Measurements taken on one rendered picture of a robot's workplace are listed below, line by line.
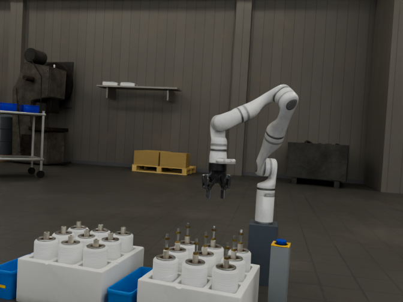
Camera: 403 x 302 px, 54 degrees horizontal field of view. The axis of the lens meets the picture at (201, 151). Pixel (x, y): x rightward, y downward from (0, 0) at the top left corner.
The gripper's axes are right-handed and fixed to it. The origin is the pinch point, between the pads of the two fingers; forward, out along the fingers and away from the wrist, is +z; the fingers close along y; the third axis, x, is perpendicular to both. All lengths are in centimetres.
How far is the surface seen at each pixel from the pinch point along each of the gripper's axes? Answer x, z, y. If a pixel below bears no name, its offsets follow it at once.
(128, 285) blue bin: -14, 40, 32
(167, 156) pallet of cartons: -538, 15, -229
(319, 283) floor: 0, 47, -66
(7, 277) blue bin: -36, 38, 76
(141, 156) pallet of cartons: -575, 19, -192
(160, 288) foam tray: 13.5, 31.0, 29.9
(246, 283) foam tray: 25.3, 29.1, 0.1
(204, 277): 20.3, 26.3, 15.9
